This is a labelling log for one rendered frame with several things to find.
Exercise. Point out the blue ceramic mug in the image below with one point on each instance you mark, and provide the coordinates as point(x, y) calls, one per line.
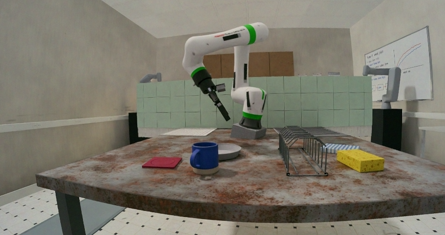
point(204, 158)

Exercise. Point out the yellow sponge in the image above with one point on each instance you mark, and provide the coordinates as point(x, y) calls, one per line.
point(360, 161)

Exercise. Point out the red square coaster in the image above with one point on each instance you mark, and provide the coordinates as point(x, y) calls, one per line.
point(162, 163)

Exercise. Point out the white ribbed draining mat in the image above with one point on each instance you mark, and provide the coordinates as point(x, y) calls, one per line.
point(199, 131)

